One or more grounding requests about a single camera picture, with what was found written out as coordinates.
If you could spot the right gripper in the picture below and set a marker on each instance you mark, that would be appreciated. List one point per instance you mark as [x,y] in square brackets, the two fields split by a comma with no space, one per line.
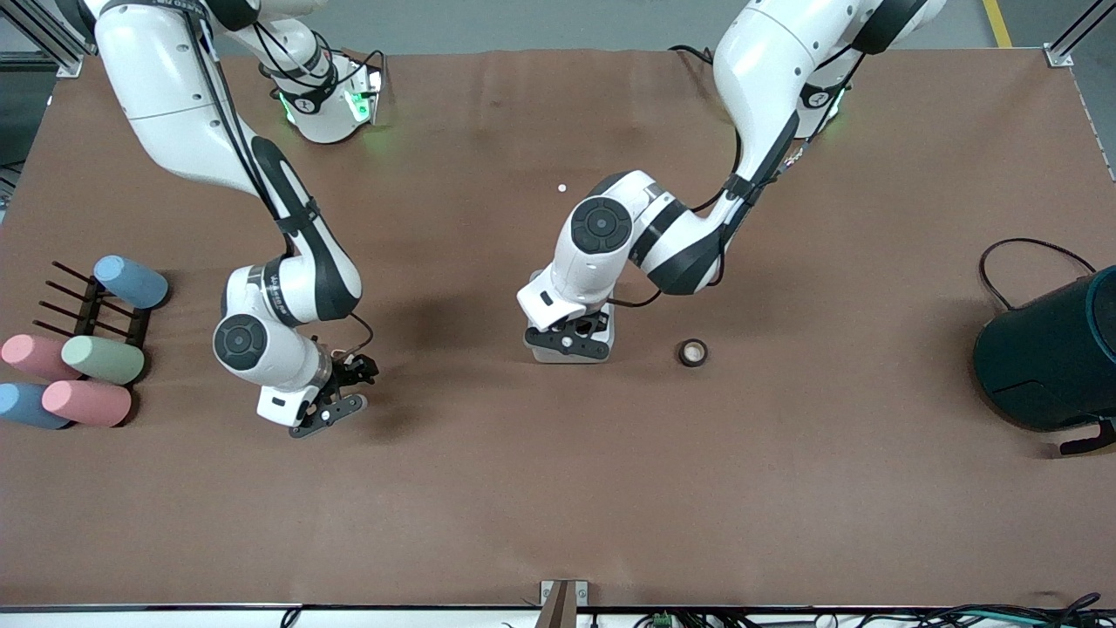
[355,370]

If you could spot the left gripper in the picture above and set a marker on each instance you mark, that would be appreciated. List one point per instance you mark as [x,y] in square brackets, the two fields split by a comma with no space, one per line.
[583,327]

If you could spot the white square lidded bin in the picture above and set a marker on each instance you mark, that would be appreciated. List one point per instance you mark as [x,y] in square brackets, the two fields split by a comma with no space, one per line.
[610,347]

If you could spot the black tape roll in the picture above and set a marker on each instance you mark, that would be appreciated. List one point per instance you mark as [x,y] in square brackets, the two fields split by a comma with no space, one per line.
[693,352]

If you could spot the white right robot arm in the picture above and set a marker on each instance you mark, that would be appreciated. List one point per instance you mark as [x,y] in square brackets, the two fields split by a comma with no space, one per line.
[174,96]

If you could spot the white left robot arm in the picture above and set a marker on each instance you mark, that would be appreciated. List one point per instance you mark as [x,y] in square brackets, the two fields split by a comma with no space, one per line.
[767,70]

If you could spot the brown table mat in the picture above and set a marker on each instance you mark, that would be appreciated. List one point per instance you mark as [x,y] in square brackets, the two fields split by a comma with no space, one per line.
[558,488]

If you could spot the blue plastic cup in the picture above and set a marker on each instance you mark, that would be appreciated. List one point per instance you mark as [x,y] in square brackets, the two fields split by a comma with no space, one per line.
[131,281]
[22,406]

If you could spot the green plastic cup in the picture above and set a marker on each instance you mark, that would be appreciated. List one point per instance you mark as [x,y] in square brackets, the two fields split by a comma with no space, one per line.
[105,359]

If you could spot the pink plastic cup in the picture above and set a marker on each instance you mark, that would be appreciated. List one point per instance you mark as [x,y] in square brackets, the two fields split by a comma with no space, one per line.
[35,356]
[87,403]

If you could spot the black cup rack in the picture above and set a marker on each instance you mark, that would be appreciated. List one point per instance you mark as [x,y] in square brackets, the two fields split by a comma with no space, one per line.
[87,305]

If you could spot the dark teal round appliance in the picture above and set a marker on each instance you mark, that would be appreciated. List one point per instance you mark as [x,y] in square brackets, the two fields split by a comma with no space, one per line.
[1046,358]

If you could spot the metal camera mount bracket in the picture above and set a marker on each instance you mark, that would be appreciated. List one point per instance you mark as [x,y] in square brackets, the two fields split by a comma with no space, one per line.
[562,602]

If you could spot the aluminium frame post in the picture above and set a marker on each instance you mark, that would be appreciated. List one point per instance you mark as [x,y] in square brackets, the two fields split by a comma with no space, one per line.
[44,39]
[1068,44]

